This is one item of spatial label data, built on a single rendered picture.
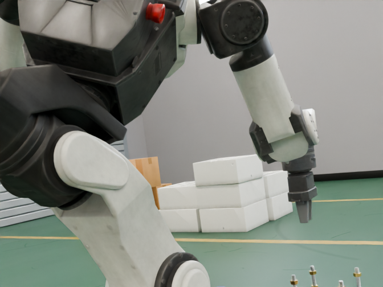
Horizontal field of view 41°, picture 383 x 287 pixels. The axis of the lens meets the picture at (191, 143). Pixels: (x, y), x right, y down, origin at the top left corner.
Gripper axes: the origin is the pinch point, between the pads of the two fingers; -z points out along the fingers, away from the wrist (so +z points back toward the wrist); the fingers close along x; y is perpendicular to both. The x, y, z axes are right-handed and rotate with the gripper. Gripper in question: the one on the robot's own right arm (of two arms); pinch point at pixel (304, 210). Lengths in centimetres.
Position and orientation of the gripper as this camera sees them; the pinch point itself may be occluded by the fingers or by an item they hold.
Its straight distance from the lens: 139.0
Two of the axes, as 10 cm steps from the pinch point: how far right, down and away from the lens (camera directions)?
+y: -8.8, 1.1, 4.5
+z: -1.3, -9.9, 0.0
